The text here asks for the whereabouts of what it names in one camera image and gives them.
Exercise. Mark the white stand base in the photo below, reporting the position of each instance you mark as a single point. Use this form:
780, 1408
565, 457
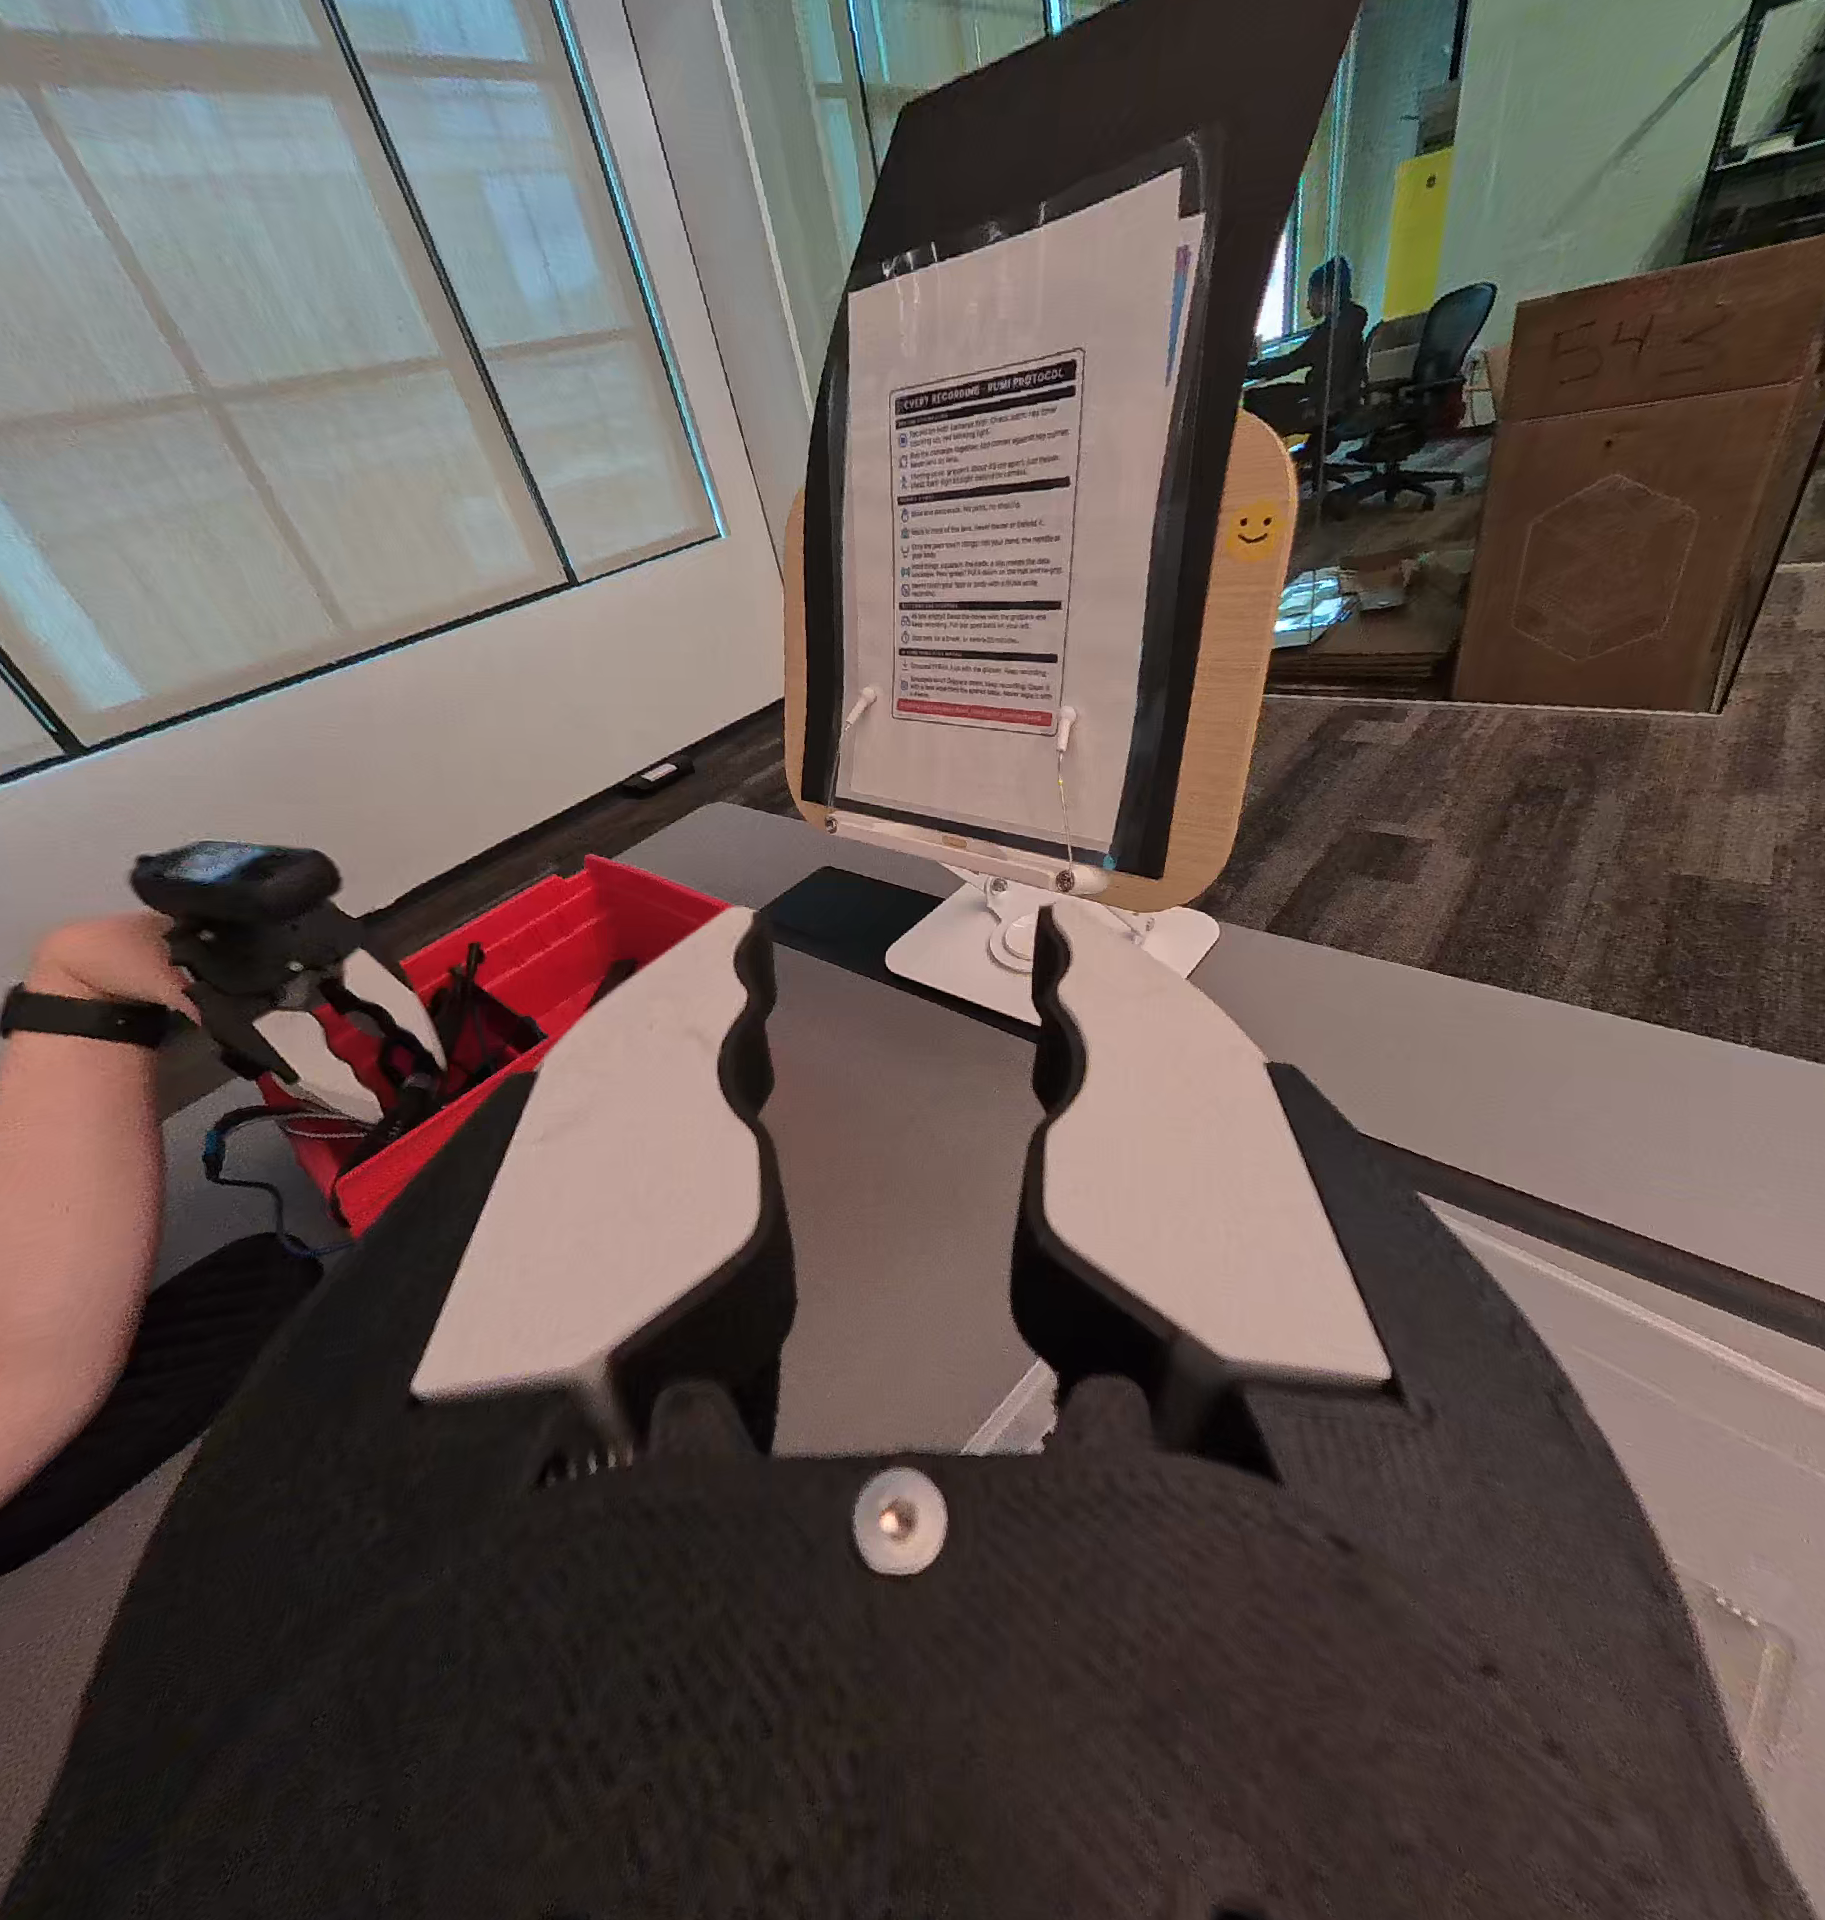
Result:
1154, 944

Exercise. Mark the black chair armrest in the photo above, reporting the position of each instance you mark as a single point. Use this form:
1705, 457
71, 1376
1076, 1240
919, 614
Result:
131, 1395

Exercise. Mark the small black floor box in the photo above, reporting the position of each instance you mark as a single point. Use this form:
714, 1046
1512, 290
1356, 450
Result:
657, 778

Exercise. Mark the black wristband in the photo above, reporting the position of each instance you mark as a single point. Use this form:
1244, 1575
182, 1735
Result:
80, 1017

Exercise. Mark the yellow panel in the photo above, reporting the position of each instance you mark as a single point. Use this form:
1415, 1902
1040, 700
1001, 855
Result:
1420, 242

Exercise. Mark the black office chair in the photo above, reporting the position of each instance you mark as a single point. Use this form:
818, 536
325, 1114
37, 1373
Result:
1439, 361

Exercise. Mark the red plastic bin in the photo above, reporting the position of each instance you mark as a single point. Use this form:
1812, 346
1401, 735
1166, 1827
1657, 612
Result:
612, 930

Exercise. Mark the clear plastic bin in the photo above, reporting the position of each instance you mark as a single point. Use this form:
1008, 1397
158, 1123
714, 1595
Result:
1676, 1425

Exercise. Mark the wooden document stand board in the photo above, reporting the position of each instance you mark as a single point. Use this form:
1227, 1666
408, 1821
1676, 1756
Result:
988, 525

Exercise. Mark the person's left forearm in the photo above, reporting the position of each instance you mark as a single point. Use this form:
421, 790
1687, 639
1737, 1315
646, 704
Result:
45, 1277

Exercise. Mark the large paned window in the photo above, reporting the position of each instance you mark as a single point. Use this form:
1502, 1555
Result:
252, 375

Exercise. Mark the large cardboard box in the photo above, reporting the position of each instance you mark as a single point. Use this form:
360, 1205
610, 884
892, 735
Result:
1635, 525

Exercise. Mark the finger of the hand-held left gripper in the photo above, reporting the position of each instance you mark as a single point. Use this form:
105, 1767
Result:
394, 1012
322, 1065

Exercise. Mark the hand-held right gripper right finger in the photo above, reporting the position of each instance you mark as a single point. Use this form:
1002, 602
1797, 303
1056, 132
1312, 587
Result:
1198, 1186

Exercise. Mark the person's left hand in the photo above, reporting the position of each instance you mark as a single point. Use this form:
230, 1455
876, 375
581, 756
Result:
103, 960

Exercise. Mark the yellow smiley sticker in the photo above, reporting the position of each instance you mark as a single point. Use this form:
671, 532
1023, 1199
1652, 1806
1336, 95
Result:
1257, 532

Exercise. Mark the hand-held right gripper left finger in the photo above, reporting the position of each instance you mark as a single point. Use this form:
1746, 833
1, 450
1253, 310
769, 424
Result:
612, 1186

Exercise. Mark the dark flat pad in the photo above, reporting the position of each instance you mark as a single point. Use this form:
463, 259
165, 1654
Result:
881, 930

